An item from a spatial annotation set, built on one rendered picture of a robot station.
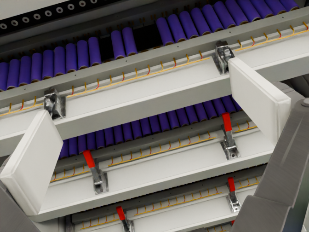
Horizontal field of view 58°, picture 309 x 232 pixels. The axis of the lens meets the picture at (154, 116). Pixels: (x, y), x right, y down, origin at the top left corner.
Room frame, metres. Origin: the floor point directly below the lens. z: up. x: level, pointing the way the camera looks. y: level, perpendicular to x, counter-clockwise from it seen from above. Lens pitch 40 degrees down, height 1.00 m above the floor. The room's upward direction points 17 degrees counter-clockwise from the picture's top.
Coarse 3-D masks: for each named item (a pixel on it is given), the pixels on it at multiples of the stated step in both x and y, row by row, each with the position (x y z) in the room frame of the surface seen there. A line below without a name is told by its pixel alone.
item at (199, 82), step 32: (128, 0) 0.51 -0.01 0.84; (32, 32) 0.51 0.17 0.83; (192, 64) 0.37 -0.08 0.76; (256, 64) 0.33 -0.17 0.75; (288, 64) 0.33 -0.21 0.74; (64, 96) 0.39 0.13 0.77; (96, 96) 0.37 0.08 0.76; (128, 96) 0.35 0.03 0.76; (160, 96) 0.33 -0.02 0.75; (192, 96) 0.34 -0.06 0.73; (0, 128) 0.36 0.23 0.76; (64, 128) 0.34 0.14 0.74; (96, 128) 0.35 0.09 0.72
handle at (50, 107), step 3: (45, 102) 0.35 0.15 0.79; (48, 102) 0.35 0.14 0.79; (51, 102) 0.35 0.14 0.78; (48, 105) 0.35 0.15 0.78; (51, 105) 0.35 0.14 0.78; (54, 105) 0.35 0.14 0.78; (48, 108) 0.34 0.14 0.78; (51, 108) 0.34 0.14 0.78; (48, 111) 0.33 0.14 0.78; (51, 111) 0.33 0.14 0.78; (51, 114) 0.33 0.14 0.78
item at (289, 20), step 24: (264, 24) 0.38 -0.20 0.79; (288, 24) 0.37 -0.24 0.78; (168, 48) 0.39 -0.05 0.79; (192, 48) 0.38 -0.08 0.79; (240, 48) 0.36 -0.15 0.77; (72, 72) 0.40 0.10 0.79; (96, 72) 0.38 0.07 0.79; (120, 72) 0.38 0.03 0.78; (0, 96) 0.40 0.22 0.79; (24, 96) 0.39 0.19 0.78; (72, 96) 0.37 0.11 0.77
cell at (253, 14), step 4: (236, 0) 0.46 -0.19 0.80; (240, 0) 0.45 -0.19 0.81; (244, 0) 0.45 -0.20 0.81; (248, 0) 0.44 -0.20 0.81; (240, 4) 0.45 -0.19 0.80; (244, 4) 0.44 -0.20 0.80; (248, 4) 0.43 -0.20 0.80; (240, 8) 0.45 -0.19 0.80; (244, 8) 0.43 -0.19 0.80; (248, 8) 0.43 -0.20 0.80; (252, 8) 0.42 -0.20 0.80; (244, 12) 0.43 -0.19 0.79; (248, 12) 0.42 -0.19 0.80; (252, 12) 0.41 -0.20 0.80; (256, 12) 0.41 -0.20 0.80; (248, 16) 0.41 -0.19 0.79; (252, 16) 0.41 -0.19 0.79; (256, 16) 0.40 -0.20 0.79; (248, 20) 0.41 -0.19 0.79; (252, 20) 0.40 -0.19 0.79
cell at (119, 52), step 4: (112, 32) 0.47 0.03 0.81; (116, 32) 0.47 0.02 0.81; (112, 36) 0.46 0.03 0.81; (116, 36) 0.45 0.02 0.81; (120, 36) 0.46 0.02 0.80; (112, 40) 0.45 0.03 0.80; (116, 40) 0.45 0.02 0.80; (120, 40) 0.45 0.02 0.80; (112, 44) 0.45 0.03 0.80; (116, 44) 0.44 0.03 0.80; (120, 44) 0.44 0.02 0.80; (116, 48) 0.43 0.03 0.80; (120, 48) 0.43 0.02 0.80; (116, 52) 0.42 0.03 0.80; (120, 52) 0.42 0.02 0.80; (124, 52) 0.42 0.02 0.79; (116, 56) 0.41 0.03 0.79; (120, 56) 0.41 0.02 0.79; (124, 56) 0.41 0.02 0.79
